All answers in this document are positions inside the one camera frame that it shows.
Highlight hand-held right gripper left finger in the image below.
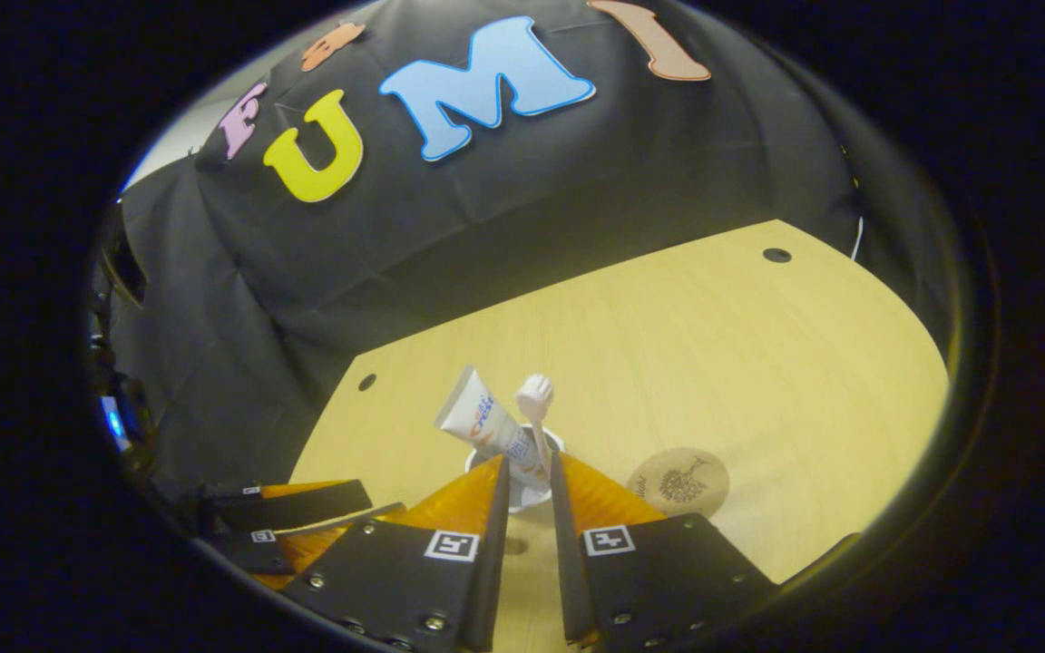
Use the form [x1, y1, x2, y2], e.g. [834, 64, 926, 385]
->
[279, 453, 513, 653]

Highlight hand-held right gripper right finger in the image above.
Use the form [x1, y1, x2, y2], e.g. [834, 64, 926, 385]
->
[548, 451, 782, 649]

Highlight translucent white cup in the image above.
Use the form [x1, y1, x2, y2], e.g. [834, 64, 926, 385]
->
[464, 426, 569, 514]

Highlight round wooden coaster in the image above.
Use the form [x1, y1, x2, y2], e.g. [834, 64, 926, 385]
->
[627, 447, 730, 520]

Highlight white toothpaste tube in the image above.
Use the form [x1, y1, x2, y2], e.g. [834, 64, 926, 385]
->
[434, 365, 549, 486]

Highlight white toothbrush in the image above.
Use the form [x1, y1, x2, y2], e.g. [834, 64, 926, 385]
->
[515, 374, 555, 477]

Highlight black backdrop cloth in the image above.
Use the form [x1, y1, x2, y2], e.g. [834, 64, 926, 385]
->
[92, 0, 959, 509]

